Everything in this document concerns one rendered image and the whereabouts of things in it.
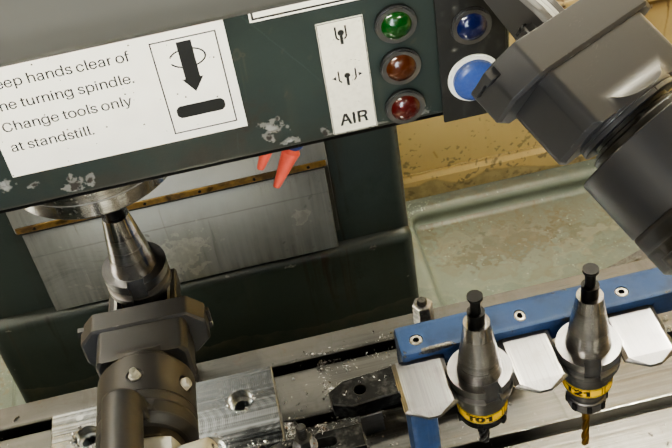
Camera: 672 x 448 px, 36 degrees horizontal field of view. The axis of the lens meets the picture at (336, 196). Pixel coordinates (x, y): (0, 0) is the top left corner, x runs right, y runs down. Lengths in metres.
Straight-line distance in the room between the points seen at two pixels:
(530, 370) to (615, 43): 0.51
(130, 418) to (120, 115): 0.29
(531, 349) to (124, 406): 0.41
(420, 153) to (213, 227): 0.62
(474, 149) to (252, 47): 1.48
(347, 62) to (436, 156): 1.43
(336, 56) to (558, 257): 1.43
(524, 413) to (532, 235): 0.74
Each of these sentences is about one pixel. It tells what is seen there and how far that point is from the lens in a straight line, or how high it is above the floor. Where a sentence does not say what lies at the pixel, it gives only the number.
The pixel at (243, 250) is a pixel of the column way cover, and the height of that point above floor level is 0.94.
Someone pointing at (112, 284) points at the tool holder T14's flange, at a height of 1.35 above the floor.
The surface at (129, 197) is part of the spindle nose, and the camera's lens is 0.89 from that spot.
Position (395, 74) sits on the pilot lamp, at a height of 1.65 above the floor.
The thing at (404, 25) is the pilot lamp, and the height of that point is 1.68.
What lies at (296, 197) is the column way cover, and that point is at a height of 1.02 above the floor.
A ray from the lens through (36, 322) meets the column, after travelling 1.73.
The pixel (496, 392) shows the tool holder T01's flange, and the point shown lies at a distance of 1.04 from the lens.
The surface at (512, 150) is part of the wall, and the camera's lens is 2.14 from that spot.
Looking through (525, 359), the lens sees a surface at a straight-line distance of 1.06.
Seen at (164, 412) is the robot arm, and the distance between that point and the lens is 0.91.
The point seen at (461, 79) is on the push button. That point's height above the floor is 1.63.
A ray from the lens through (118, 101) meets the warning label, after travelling 0.67.
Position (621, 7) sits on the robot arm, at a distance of 0.62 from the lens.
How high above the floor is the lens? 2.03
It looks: 40 degrees down
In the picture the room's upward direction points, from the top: 10 degrees counter-clockwise
